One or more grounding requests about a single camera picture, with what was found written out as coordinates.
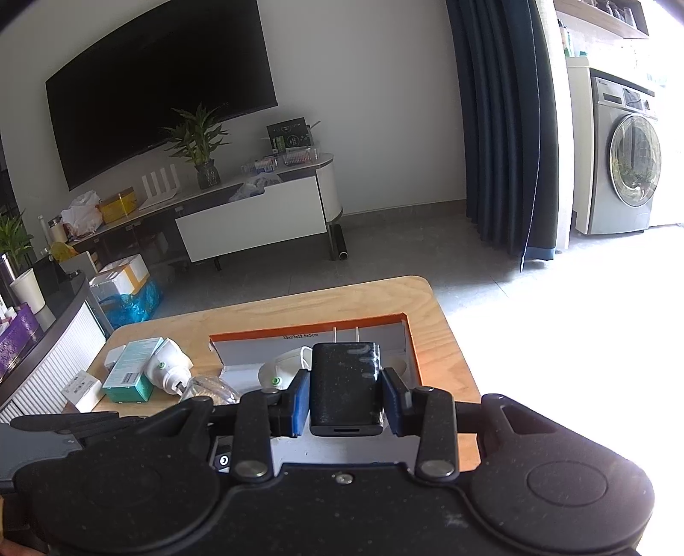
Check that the black green box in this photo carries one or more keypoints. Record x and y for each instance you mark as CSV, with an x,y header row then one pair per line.
x,y
288,136

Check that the potted plant in dark vase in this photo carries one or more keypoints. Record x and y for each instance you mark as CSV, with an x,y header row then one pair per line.
x,y
200,139

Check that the purple oval box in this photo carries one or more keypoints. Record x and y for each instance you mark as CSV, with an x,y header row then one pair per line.
x,y
16,337

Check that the grey plastic bag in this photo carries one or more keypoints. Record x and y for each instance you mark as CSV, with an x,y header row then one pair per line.
x,y
256,187

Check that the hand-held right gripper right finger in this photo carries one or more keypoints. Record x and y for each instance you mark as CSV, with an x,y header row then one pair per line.
x,y
393,401

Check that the clear repellent liquid bottle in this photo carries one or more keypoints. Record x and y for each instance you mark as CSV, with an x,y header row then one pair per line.
x,y
214,389

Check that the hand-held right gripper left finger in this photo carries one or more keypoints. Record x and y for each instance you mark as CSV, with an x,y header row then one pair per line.
x,y
299,401

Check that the black wall charger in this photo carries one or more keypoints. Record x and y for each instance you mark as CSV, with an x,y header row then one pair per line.
x,y
344,390

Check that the white TV stand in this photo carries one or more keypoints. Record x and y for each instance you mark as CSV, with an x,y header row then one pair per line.
x,y
251,224

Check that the leafy bamboo plant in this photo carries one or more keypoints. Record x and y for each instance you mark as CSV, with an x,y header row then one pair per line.
x,y
13,238

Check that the white yellow cardboard carton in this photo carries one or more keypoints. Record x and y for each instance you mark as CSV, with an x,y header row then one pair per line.
x,y
120,275

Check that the orange white cardboard box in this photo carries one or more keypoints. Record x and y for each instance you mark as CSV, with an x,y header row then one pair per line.
x,y
251,350

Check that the yellow box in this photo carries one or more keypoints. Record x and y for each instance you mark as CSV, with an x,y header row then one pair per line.
x,y
118,206

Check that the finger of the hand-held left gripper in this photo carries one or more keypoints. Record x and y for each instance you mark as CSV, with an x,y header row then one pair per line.
x,y
64,422

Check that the black television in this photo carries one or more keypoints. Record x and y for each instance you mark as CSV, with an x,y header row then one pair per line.
x,y
160,80

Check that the black roll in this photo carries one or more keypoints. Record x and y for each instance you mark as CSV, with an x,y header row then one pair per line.
x,y
339,240

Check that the wooden wall shelf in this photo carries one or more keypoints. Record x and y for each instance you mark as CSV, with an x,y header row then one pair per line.
x,y
604,16

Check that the small white power adapter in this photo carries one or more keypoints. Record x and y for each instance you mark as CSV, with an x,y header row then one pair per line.
x,y
113,357

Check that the blue plastic bag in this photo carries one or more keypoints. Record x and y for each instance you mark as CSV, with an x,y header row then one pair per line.
x,y
133,310

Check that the clear plastic organizer boxes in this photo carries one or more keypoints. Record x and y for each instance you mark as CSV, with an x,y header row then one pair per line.
x,y
291,159

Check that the silver washing machine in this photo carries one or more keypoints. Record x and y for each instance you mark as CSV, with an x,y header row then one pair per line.
x,y
614,176

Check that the steel thermos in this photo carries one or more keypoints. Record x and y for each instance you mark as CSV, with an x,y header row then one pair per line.
x,y
6,280

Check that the teal cardboard box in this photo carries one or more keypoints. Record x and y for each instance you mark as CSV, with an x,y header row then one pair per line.
x,y
128,369

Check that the dark blue curtain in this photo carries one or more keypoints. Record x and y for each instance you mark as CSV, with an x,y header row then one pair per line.
x,y
497,133

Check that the white router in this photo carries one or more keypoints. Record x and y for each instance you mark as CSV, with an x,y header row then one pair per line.
x,y
160,184

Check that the white product box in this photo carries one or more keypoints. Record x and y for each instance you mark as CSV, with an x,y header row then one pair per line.
x,y
80,389

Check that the dark oval ribbed cabinet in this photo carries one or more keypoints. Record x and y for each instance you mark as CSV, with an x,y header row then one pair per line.
x,y
59,353

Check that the white green mosquito repellent heater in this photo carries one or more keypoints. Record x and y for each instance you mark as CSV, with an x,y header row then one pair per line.
x,y
165,363

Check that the white paper cup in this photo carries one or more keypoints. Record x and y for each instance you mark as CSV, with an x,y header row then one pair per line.
x,y
26,291

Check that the white plastic bag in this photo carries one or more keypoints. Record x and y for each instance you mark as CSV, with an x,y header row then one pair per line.
x,y
80,214

